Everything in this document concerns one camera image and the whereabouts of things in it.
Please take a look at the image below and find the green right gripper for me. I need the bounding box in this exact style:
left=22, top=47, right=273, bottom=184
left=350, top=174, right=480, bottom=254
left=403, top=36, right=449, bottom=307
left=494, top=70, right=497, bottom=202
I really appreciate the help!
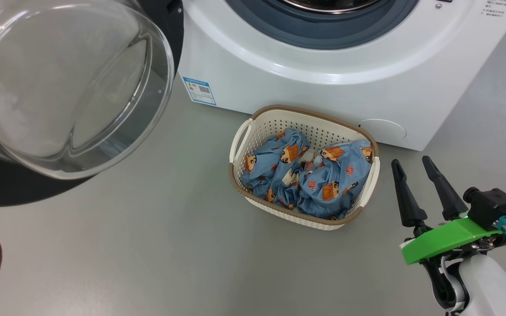
left=391, top=155, right=504, bottom=265

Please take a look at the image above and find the blue cartoon print garment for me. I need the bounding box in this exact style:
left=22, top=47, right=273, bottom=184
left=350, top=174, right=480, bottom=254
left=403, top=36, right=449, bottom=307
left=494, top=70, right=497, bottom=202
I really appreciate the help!
left=241, top=128, right=311, bottom=209
left=297, top=140, right=373, bottom=220

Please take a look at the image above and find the black glass washer door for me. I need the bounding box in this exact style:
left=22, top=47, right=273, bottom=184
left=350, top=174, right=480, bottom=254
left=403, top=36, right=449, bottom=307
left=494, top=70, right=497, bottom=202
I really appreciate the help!
left=0, top=0, right=184, bottom=207

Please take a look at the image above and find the white front-load washing machine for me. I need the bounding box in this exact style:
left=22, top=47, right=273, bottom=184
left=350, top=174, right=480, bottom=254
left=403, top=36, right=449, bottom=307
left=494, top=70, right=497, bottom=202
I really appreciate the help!
left=178, top=0, right=506, bottom=151

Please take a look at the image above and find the round white filter cover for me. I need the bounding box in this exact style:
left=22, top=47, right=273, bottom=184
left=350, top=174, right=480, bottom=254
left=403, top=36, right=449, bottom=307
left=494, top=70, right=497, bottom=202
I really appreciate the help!
left=358, top=118, right=407, bottom=143

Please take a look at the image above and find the cream perforated laundry basket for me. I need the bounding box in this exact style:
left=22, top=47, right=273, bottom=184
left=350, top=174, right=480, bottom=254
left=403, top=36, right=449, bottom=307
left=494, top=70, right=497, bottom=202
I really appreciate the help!
left=229, top=104, right=380, bottom=231

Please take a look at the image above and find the blue energy label sticker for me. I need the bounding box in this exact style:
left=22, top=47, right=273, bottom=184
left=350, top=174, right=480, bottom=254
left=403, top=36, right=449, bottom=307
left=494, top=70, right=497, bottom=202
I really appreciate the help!
left=183, top=77, right=217, bottom=106

